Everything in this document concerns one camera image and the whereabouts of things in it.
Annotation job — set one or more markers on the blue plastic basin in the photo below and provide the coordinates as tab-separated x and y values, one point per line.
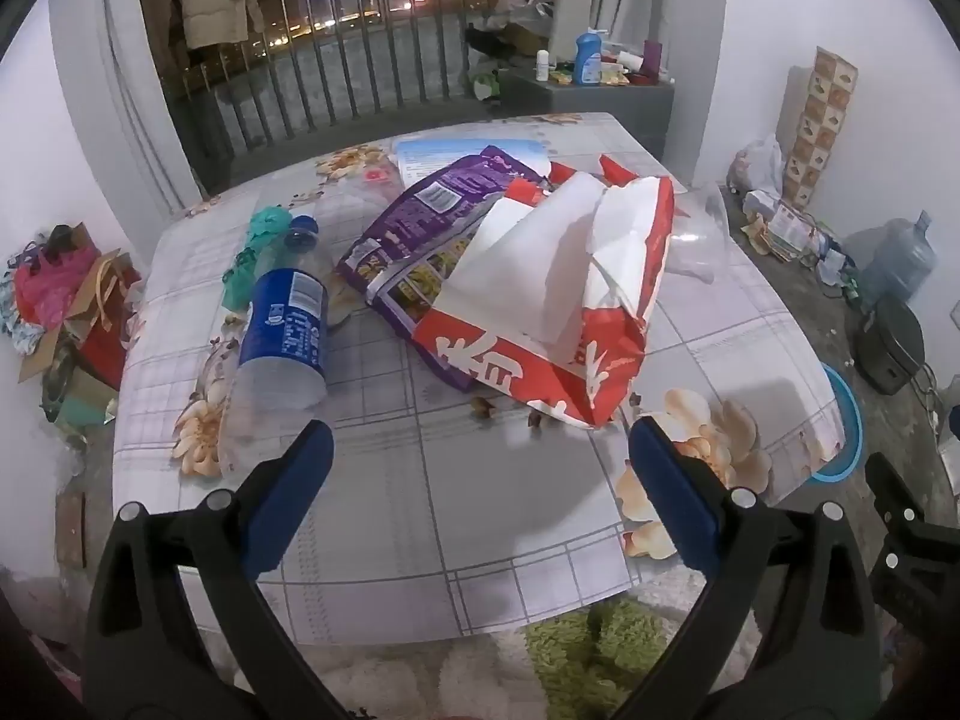
851	420

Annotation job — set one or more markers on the pink bag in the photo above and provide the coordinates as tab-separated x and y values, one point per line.
52	285

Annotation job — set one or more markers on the purple snack bag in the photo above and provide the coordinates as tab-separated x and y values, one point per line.
427	217

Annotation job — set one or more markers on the clear plastic cup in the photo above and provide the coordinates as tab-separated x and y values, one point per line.
697	240

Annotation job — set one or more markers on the metal balcony railing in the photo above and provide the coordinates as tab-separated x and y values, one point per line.
375	67

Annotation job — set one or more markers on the brown cardboard box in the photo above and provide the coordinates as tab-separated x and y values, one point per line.
105	277

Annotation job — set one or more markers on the green white shaggy rug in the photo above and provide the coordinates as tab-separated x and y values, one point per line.
585	652

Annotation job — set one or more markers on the light blue white packet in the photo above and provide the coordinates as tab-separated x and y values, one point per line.
450	157

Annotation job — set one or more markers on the dark clutter pile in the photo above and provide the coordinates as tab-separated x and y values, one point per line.
510	22

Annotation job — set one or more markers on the small colourful snack packets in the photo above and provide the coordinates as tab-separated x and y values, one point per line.
592	75

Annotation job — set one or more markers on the grey cabinet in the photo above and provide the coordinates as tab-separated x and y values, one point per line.
600	109

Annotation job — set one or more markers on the blue detergent bottle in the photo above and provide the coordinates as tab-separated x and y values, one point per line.
590	60

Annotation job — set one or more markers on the blue label plastic bottle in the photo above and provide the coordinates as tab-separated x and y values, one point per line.
289	322

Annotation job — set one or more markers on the red white paper bag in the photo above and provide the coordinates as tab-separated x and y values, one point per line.
525	367

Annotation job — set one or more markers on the small white bottle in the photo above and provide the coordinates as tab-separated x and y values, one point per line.
542	67

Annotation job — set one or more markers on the purple cup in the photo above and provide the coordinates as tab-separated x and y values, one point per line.
652	58

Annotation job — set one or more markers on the pile of paper packets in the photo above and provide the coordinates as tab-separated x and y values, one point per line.
787	232

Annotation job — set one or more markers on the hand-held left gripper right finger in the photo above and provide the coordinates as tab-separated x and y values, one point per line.
675	495

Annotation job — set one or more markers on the blue water jug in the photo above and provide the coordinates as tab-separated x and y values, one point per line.
900	262

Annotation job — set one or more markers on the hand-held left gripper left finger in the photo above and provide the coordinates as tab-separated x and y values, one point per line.
292	495

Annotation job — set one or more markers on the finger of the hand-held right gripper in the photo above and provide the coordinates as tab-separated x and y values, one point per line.
904	532

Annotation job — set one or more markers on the green plastic bag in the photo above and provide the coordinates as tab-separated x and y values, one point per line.
259	240

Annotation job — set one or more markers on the white plastic bag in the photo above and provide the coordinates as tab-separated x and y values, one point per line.
761	161

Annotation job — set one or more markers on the black rice cooker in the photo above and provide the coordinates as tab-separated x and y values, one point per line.
889	345

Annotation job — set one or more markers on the tall patterned carton box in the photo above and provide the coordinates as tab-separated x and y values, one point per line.
821	120

